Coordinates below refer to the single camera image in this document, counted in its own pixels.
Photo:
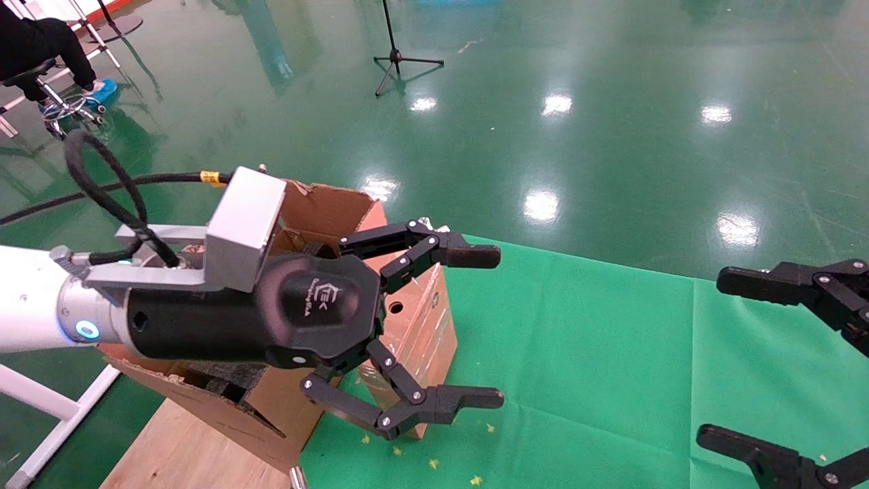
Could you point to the black foam insert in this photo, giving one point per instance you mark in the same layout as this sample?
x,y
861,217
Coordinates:
x,y
224,377

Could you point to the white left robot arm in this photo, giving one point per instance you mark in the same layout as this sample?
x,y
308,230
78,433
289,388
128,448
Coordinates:
x,y
27,299

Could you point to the black round base stand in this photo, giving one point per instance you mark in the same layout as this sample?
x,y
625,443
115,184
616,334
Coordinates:
x,y
119,27

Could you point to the large open cardboard carton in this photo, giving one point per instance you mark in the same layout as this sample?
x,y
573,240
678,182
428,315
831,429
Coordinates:
x,y
326,210

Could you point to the seated person in black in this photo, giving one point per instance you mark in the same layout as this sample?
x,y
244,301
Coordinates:
x,y
41,41

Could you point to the black tripod stand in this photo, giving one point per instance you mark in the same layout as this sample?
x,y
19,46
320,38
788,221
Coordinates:
x,y
396,56

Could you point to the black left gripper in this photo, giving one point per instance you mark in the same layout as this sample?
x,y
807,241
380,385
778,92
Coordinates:
x,y
319,305

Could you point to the black wheeled stool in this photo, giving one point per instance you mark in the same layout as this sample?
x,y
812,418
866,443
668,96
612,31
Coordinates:
x,y
30,73

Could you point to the small taped cardboard box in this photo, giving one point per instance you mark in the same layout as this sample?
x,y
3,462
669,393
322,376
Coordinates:
x,y
421,326

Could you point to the blue shoe cover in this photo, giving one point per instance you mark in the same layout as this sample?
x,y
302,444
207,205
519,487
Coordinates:
x,y
102,89

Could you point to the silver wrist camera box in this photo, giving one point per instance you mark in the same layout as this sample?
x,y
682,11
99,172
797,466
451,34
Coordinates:
x,y
244,217

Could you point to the white metal stand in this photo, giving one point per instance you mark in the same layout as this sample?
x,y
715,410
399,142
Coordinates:
x,y
103,45

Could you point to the green table cloth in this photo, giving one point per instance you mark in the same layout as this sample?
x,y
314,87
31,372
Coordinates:
x,y
597,373

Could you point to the white table leg frame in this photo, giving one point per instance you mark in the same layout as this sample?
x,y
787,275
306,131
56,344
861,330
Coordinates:
x,y
41,401

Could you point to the metal cloth clip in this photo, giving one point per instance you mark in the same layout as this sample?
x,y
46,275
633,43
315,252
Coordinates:
x,y
426,223
297,477

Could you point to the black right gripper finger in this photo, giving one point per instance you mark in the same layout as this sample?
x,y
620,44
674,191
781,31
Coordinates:
x,y
781,284
774,462

